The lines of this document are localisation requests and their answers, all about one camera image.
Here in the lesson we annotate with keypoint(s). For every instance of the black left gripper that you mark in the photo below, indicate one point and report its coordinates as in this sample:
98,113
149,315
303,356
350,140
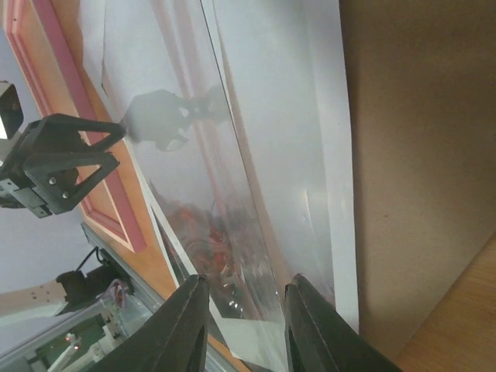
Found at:
55,183

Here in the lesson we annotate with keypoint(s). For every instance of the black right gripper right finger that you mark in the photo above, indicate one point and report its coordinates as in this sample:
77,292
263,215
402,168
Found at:
319,339

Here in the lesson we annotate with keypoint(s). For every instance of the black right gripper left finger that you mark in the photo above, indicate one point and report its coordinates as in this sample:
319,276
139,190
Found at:
174,338

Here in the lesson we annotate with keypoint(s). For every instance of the clear acrylic sheet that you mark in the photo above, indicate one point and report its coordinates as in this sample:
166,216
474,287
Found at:
162,77

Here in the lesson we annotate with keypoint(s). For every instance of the white paper mat border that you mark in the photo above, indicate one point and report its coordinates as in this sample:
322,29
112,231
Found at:
282,66

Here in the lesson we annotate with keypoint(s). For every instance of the autumn forest photo print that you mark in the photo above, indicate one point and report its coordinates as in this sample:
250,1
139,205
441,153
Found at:
229,250

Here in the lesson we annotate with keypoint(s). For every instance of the green circuit board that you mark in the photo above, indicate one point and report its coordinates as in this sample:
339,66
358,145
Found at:
82,346

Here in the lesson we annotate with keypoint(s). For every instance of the black motor under table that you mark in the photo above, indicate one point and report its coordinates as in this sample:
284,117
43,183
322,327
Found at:
83,290

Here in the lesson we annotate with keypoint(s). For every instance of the brown cardboard backing board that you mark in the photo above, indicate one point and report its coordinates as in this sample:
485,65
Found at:
421,79

